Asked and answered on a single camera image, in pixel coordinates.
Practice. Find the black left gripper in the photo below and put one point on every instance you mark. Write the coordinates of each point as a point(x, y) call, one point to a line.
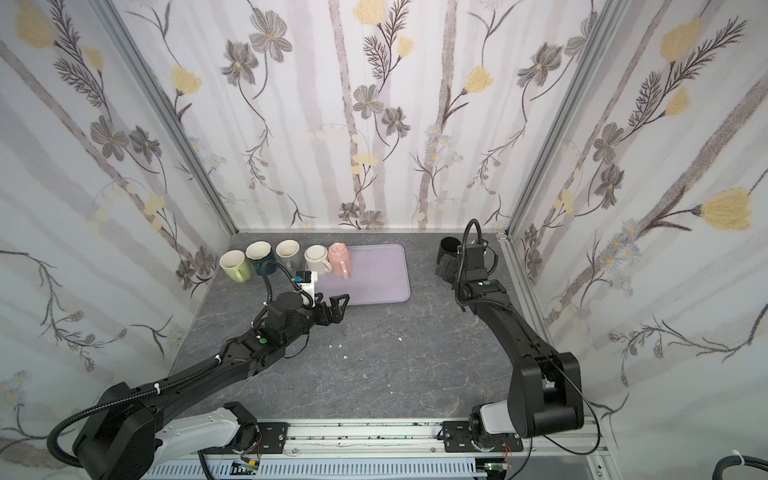
point(324, 310)

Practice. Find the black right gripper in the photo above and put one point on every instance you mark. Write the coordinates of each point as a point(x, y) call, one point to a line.
point(453, 264)

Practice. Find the pink ceramic mug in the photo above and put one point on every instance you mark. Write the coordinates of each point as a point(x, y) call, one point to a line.
point(340, 260)

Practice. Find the white ceramic mug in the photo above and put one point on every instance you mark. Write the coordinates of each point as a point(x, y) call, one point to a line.
point(317, 259)

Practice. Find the grey ceramic mug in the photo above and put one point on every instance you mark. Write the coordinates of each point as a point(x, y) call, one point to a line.
point(289, 254)

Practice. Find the dark green ceramic mug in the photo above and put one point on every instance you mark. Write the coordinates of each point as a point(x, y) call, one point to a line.
point(262, 257)

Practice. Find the light green ceramic mug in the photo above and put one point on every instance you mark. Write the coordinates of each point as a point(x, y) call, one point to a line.
point(236, 266)

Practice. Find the black ceramic mug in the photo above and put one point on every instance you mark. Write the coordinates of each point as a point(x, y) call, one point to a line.
point(448, 248)

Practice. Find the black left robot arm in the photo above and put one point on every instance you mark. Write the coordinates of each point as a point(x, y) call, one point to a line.
point(131, 430)

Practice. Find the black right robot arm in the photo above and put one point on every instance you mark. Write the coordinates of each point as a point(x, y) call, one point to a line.
point(544, 395)

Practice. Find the lilac plastic tray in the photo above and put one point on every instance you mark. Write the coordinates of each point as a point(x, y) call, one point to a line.
point(379, 276)

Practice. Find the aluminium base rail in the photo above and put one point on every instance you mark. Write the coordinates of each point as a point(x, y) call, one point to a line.
point(430, 448)

